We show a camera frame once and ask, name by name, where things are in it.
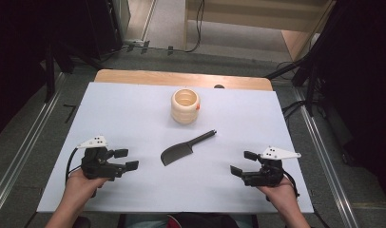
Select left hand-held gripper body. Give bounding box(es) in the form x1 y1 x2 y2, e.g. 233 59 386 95
76 135 127 182

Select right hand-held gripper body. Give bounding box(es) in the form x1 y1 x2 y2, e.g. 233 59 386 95
241 145 302 187

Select black cleaver knife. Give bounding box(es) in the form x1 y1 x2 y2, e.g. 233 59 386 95
160 128 219 167

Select person's right hand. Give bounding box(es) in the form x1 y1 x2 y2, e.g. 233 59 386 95
257 176 299 212

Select person's left hand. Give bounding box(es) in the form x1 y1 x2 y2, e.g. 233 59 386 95
62 169 110 207

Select white board mat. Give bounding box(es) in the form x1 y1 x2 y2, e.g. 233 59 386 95
36 82 315 215

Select person's lap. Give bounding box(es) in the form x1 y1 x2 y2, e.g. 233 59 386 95
118 213 260 228

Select cream ribbed cup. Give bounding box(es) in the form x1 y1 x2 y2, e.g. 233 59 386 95
170 87 202 124

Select wooden table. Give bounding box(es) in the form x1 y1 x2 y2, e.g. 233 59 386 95
93 68 274 92

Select black tripod stand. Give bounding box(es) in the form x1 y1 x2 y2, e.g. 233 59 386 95
264 0 344 118

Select black metal stand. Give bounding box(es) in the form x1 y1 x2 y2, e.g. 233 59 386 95
42 37 75 104

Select white power strip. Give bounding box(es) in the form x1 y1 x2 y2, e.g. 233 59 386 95
124 38 145 48

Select black cabinet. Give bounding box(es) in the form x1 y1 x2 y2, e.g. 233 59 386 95
85 0 123 61

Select light wooden shelf unit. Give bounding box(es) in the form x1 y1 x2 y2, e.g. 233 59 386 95
183 0 338 62

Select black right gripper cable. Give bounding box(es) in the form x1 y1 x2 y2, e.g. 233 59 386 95
282 170 300 200

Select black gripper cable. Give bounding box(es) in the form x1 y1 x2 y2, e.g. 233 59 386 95
282 170 300 200
65 146 85 185

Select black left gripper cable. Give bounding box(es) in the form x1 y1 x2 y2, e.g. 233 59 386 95
65 146 85 185

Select metal floor rail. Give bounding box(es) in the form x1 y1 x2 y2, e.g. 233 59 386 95
291 86 360 228
0 71 68 220

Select black floor cables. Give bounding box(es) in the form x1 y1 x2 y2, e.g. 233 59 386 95
280 100 307 122

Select black hanging cable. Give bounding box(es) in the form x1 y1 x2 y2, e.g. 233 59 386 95
183 0 205 54

